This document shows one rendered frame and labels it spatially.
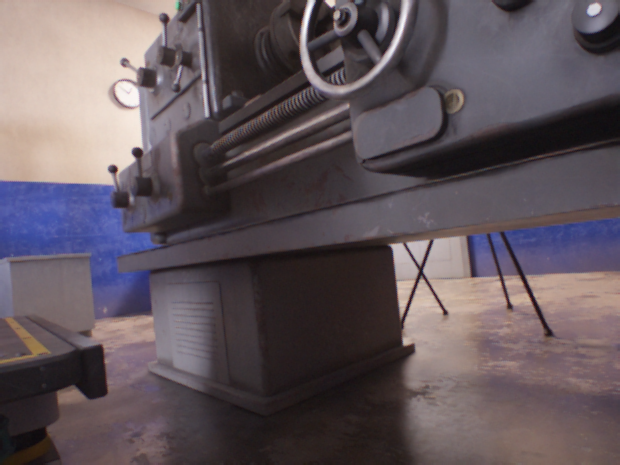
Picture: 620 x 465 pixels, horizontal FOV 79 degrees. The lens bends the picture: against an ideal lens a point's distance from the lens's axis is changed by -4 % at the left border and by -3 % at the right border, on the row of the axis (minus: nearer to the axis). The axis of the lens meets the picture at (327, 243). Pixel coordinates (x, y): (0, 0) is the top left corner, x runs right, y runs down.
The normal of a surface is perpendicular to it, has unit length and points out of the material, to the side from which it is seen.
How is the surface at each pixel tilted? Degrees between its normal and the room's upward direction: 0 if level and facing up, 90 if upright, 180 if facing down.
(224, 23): 90
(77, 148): 90
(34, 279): 90
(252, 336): 90
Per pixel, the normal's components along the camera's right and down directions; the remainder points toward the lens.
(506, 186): -0.71, 0.05
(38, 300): 0.76, -0.10
